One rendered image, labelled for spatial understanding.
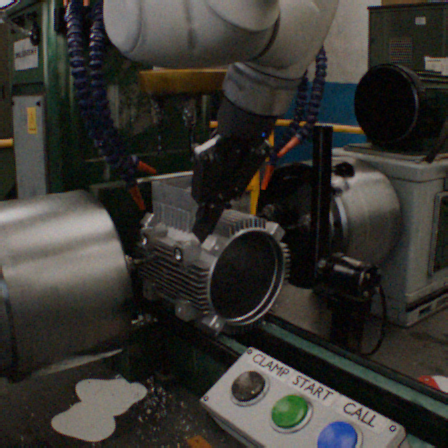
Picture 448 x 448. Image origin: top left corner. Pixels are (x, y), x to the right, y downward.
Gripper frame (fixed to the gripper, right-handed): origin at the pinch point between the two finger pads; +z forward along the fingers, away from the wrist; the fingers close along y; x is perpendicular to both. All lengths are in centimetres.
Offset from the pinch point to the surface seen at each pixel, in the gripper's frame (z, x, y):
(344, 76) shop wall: 161, -342, -491
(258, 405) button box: -13.0, 33.1, 20.8
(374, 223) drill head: 2.5, 6.6, -35.8
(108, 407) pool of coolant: 30.7, 9.0, 15.2
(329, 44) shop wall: 138, -384, -490
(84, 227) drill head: -2.0, -0.9, 19.6
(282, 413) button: -15.2, 35.2, 21.0
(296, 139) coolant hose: -8.4, -6.5, -19.9
